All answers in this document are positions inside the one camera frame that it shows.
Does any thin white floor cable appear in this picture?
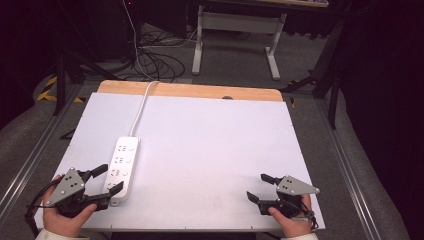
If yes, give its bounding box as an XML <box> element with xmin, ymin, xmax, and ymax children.
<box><xmin>121</xmin><ymin>0</ymin><xmax>201</xmax><ymax>82</ymax></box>

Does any person's right hand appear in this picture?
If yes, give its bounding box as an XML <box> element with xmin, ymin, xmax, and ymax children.
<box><xmin>267</xmin><ymin>194</ymin><xmax>317</xmax><ymax>239</ymax></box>

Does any white table cover board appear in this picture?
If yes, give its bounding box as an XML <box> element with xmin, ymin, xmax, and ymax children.
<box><xmin>34</xmin><ymin>91</ymin><xmax>326</xmax><ymax>233</ymax></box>

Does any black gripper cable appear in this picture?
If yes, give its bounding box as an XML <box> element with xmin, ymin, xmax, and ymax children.
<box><xmin>24</xmin><ymin>177</ymin><xmax>65</xmax><ymax>238</ymax></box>
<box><xmin>290</xmin><ymin>199</ymin><xmax>320</xmax><ymax>232</ymax></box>

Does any yellow black floor tape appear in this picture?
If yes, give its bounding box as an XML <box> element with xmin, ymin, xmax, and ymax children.
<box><xmin>36</xmin><ymin>75</ymin><xmax>85</xmax><ymax>104</ymax></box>

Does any bundle of black floor cables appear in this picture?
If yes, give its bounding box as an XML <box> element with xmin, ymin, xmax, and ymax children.
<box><xmin>132</xmin><ymin>29</ymin><xmax>187</xmax><ymax>83</ymax></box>

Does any white power strip cable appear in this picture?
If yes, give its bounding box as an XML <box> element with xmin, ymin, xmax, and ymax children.
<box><xmin>128</xmin><ymin>80</ymin><xmax>161</xmax><ymax>138</ymax></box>

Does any white power strip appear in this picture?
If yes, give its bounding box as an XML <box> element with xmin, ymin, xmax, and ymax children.
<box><xmin>102</xmin><ymin>135</ymin><xmax>141</xmax><ymax>207</ymax></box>

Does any black metal stand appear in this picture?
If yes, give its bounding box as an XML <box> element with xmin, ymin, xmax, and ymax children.
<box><xmin>279</xmin><ymin>19</ymin><xmax>346</xmax><ymax>130</ymax></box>
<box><xmin>54</xmin><ymin>49</ymin><xmax>118</xmax><ymax>117</ymax></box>

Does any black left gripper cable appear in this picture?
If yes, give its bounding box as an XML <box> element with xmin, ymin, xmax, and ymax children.
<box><xmin>24</xmin><ymin>177</ymin><xmax>65</xmax><ymax>238</ymax></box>

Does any metal floor rail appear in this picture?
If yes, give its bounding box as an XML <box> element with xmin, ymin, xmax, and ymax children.
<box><xmin>0</xmin><ymin>83</ymin><xmax>84</xmax><ymax>218</ymax></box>
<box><xmin>315</xmin><ymin>99</ymin><xmax>383</xmax><ymax>240</ymax></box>

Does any person's left hand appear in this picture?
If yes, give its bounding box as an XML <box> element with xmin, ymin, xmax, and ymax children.
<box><xmin>42</xmin><ymin>174</ymin><xmax>98</xmax><ymax>239</ymax></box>

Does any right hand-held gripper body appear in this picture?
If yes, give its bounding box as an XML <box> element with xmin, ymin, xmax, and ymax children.
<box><xmin>257</xmin><ymin>174</ymin><xmax>321</xmax><ymax>220</ymax></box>

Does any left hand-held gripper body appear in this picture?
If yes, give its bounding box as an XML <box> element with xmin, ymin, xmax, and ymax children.
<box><xmin>44</xmin><ymin>166</ymin><xmax>112</xmax><ymax>219</ymax></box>

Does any white metal desk frame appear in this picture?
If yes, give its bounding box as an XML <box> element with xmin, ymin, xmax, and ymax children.
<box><xmin>191</xmin><ymin>4</ymin><xmax>288</xmax><ymax>82</ymax></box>

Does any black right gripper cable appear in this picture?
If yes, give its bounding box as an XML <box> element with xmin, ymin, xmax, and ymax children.
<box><xmin>290</xmin><ymin>199</ymin><xmax>320</xmax><ymax>232</ymax></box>

